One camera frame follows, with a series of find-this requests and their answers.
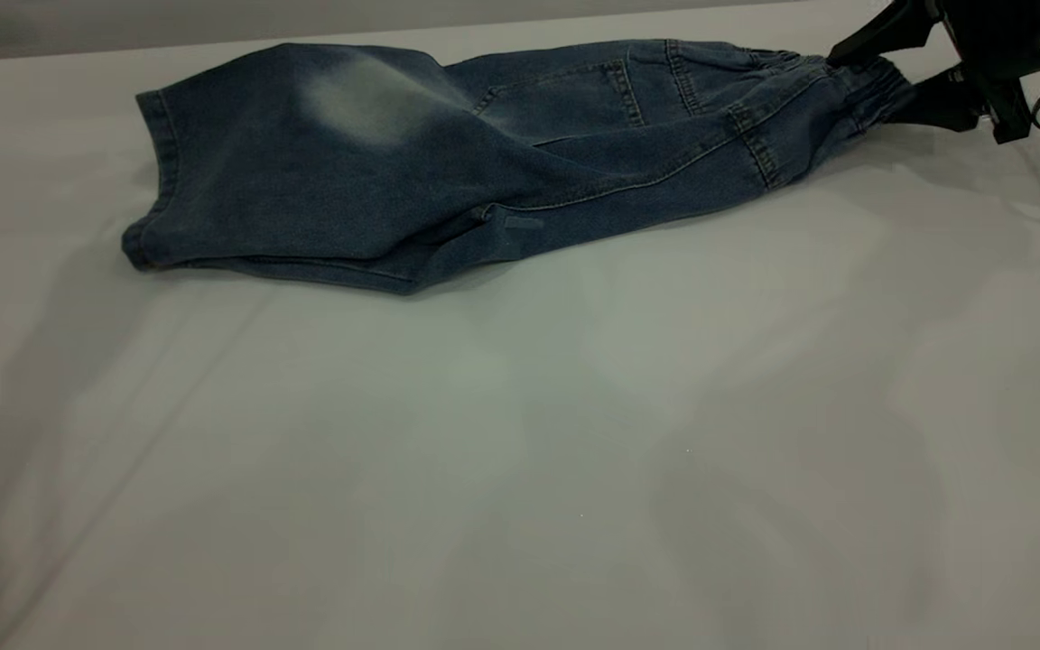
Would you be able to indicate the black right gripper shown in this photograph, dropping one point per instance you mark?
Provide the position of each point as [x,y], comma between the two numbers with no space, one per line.
[1021,45]

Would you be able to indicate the blue denim shorts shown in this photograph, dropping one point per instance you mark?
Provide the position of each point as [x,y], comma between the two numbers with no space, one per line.
[412,153]

